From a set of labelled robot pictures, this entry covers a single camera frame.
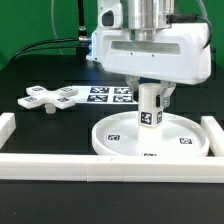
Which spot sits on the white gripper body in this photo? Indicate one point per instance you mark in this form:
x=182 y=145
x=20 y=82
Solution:
x=177 y=54

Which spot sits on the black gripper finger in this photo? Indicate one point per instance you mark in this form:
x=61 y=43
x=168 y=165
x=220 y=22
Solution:
x=163 y=98
x=133 y=84

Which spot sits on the white round table top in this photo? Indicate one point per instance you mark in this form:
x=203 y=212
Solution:
x=177 y=137

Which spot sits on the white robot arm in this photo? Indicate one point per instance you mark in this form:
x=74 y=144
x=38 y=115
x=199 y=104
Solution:
x=146 y=38

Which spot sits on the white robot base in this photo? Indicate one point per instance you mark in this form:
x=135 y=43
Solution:
x=109 y=24

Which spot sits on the white marker sheet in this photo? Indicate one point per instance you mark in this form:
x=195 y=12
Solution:
x=103 y=95

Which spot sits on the black vertical pole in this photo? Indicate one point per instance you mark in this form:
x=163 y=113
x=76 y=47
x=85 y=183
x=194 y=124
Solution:
x=82 y=32

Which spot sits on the white cross-shaped table base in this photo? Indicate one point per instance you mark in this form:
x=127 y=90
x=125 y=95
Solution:
x=61 y=98

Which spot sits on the white U-shaped fence frame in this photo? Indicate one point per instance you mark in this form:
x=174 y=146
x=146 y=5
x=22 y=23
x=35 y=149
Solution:
x=61 y=167

